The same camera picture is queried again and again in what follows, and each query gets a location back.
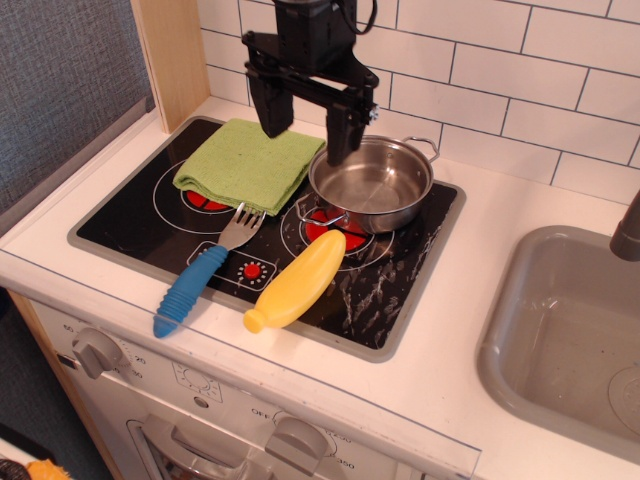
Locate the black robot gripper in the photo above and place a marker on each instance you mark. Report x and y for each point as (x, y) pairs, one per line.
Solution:
(311, 57)

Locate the stainless steel pot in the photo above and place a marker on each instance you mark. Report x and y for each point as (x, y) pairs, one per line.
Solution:
(376, 189)

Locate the black toy stove top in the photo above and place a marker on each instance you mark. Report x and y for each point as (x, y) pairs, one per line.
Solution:
(148, 225)

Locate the green folded cloth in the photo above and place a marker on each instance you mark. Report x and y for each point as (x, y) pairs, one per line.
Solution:
(239, 163)

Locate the yellow plastic banana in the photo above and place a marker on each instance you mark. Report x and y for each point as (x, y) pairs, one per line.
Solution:
(299, 285)

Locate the grey left oven knob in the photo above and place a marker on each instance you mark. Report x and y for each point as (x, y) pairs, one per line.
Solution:
(96, 352)

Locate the grey oven knob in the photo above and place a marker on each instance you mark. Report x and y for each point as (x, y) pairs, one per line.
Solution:
(297, 444)
(96, 352)

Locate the grey right oven knob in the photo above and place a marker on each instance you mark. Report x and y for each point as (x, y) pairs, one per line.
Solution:
(297, 444)

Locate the white toy oven front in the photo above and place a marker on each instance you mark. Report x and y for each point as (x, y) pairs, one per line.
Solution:
(158, 418)

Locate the grey plastic sink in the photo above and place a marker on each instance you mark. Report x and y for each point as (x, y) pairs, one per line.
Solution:
(561, 348)

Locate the grey faucet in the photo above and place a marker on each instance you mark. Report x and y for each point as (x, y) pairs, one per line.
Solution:
(625, 242)

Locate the orange object at corner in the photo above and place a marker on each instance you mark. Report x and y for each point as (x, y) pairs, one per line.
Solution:
(45, 470)

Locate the wooden side post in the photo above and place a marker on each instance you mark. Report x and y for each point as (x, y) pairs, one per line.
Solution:
(172, 45)

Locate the blue handled metal fork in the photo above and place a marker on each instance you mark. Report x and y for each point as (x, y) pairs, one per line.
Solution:
(183, 294)

